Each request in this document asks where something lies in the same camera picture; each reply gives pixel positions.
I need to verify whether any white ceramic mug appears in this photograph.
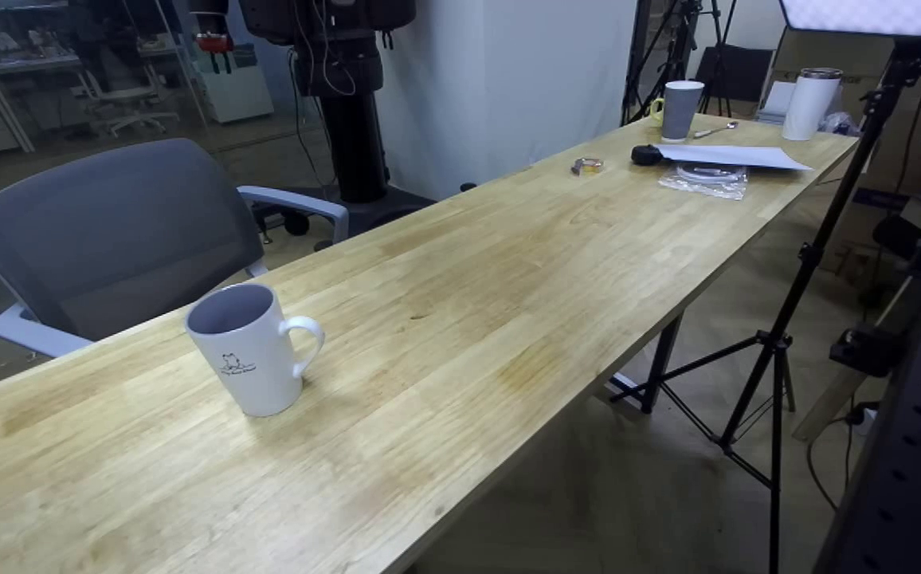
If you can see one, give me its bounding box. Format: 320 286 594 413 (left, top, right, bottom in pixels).
181 279 327 422

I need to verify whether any small black round device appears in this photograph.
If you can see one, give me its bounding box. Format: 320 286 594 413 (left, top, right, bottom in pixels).
627 140 665 169

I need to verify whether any clear plastic wrapper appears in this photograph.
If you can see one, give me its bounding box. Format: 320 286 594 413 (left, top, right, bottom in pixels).
655 163 752 203

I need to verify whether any grey paper cup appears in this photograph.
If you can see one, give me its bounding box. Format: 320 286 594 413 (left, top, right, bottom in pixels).
660 76 707 140

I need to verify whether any stack of white papers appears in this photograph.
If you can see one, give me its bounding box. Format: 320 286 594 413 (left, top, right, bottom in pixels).
652 140 813 175

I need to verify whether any white rolling cabinet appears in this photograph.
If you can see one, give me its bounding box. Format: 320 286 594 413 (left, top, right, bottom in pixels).
181 27 278 127

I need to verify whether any black background chair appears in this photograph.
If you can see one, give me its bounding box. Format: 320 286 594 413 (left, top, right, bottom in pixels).
693 42 776 112

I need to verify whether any black light stand tripod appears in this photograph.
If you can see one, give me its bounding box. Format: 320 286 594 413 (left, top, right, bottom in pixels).
608 39 921 574

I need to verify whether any grey mesh office chair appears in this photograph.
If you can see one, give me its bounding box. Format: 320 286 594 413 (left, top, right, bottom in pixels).
0 135 354 364

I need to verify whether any white insulated tumbler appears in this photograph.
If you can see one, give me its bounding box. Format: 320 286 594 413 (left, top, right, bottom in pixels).
779 67 843 143

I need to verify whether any black box on floor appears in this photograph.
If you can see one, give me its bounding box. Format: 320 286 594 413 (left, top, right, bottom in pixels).
829 323 910 378

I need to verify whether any black perforated breadboard base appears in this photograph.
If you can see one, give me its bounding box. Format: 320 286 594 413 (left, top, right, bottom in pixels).
813 239 921 574

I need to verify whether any white led light panel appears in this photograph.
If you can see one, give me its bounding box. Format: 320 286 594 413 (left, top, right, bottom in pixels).
775 0 921 43

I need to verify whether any black pedestal column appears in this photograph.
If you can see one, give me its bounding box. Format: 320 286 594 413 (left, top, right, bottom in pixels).
234 0 435 234

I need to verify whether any black floor cable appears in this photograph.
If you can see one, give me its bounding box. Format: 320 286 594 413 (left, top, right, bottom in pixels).
801 399 879 515

